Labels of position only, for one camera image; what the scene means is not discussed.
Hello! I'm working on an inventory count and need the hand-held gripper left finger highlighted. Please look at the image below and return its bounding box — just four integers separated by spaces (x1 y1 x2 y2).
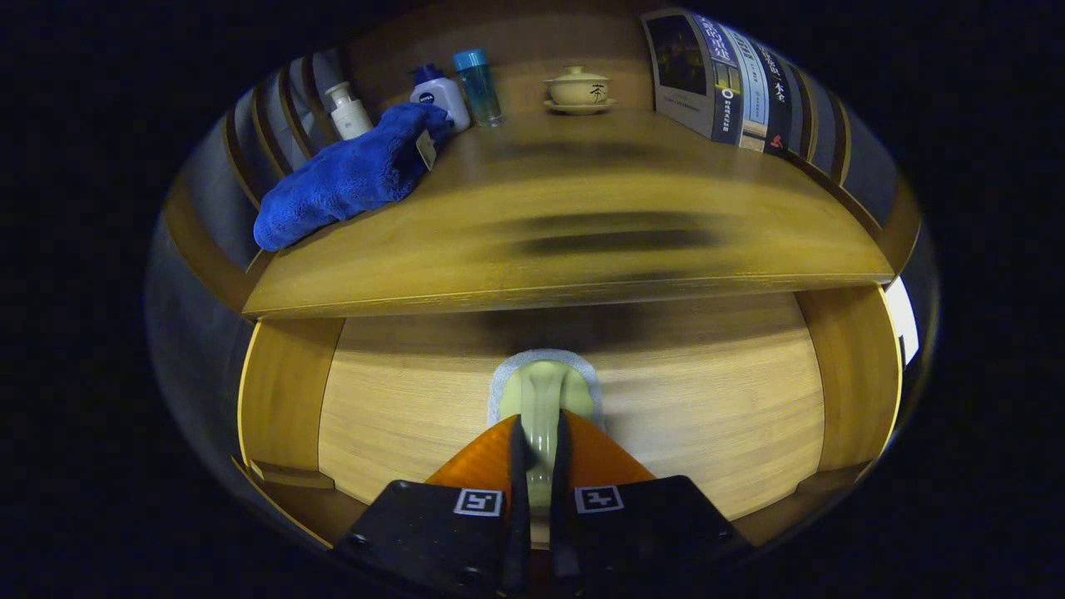
335 413 537 598

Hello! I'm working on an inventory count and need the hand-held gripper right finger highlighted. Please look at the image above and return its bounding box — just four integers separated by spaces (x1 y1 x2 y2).
547 409 756 593

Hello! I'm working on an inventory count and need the pale green scrub brush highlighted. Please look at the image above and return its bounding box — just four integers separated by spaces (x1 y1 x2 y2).
487 348 604 521

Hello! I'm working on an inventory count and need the wooden drawer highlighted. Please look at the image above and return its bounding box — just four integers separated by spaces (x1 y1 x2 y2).
237 287 904 550

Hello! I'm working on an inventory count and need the wooden countertop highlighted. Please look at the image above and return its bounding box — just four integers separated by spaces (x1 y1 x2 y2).
241 108 895 319

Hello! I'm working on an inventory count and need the wooden cabinet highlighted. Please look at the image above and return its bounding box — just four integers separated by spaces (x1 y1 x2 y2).
162 0 924 321

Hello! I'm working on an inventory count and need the blue towel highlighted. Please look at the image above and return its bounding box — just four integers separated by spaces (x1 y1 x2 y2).
252 101 457 253

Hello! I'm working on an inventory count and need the white bottle blue cap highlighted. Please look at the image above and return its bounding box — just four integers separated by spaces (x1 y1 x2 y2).
409 64 472 132

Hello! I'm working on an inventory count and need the teal transparent bottle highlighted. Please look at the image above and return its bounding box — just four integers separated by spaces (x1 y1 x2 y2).
452 48 505 128

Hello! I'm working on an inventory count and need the beige lidded teacup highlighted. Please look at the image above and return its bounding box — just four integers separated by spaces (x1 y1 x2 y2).
542 65 618 116

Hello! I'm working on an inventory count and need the white pump bottle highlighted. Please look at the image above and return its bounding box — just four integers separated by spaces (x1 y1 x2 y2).
323 81 374 141

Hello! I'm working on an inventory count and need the book with black spine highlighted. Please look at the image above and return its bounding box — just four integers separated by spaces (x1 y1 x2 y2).
753 42 795 159

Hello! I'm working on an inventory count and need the book with blue spine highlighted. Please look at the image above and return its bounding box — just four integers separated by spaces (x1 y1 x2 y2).
641 10 746 146

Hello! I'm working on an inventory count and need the book with pale spine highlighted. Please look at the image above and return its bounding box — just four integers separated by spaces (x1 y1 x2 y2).
720 23 770 153

